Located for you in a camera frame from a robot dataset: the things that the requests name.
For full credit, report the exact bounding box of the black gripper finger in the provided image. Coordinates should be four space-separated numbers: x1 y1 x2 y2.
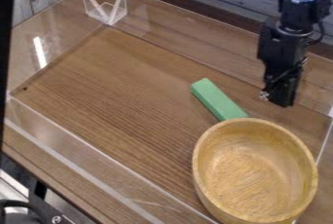
268 73 300 107

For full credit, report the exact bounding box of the clear acrylic tray wall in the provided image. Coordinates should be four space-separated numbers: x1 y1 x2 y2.
6 84 216 224

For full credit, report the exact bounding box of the black cable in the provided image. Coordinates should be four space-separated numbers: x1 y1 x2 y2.
0 198 35 224

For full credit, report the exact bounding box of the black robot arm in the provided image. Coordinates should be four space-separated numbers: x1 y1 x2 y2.
257 0 331 107

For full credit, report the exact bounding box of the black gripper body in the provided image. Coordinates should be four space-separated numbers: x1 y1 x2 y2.
257 22 308 100

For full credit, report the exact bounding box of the clear acrylic corner bracket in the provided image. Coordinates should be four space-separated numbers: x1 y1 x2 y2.
82 0 126 26

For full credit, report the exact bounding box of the brown wooden bowl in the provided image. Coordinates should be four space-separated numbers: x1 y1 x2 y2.
191 118 318 224

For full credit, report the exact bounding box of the green rectangular block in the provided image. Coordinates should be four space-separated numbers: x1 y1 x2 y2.
189 78 248 121

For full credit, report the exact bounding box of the black metal table bracket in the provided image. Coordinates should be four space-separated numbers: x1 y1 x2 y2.
27 181 73 224

